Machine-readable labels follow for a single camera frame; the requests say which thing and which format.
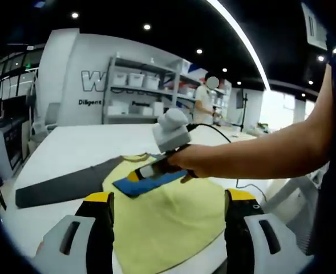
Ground white flat box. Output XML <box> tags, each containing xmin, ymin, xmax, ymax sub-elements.
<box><xmin>108</xmin><ymin>100</ymin><xmax>129</xmax><ymax>115</ymax></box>

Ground dark workbench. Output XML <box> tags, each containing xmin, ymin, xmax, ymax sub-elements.
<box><xmin>2</xmin><ymin>115</ymin><xmax>33</xmax><ymax>171</ymax></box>

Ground ceiling air vent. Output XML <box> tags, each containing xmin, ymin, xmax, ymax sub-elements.
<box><xmin>301</xmin><ymin>2</ymin><xmax>328</xmax><ymax>51</ymax></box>

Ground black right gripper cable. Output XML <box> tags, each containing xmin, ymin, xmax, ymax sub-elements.
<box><xmin>186</xmin><ymin>123</ymin><xmax>233</xmax><ymax>144</ymax></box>

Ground person's right hand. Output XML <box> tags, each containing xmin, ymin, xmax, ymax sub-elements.
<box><xmin>167</xmin><ymin>144</ymin><xmax>214</xmax><ymax>185</ymax></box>

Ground black stand with screen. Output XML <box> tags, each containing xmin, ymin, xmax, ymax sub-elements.
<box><xmin>236</xmin><ymin>88</ymin><xmax>250</xmax><ymax>132</ymax></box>

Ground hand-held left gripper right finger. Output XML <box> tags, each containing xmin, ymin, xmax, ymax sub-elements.
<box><xmin>224</xmin><ymin>188</ymin><xmax>314</xmax><ymax>274</ymax></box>

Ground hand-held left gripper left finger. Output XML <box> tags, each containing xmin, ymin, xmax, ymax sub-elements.
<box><xmin>35</xmin><ymin>191</ymin><xmax>116</xmax><ymax>274</ymax></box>

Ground curved ceiling light strip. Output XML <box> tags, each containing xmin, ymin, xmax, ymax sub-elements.
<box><xmin>206</xmin><ymin>0</ymin><xmax>271</xmax><ymax>91</ymax></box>

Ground yellow blue grey garment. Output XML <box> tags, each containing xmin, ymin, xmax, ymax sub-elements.
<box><xmin>15</xmin><ymin>153</ymin><xmax>227</xmax><ymax>274</ymax></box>

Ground white storage bin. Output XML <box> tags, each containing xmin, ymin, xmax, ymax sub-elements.
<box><xmin>112</xmin><ymin>72</ymin><xmax>128</xmax><ymax>86</ymax></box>
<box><xmin>127</xmin><ymin>73</ymin><xmax>145</xmax><ymax>88</ymax></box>
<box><xmin>144</xmin><ymin>74</ymin><xmax>161</xmax><ymax>90</ymax></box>

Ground white office chair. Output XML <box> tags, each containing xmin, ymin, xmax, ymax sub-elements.
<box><xmin>43</xmin><ymin>102</ymin><xmax>60</xmax><ymax>131</ymax></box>

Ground grey metal shelf rack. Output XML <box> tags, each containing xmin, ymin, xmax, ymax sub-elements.
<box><xmin>102</xmin><ymin>55</ymin><xmax>197</xmax><ymax>125</ymax></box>

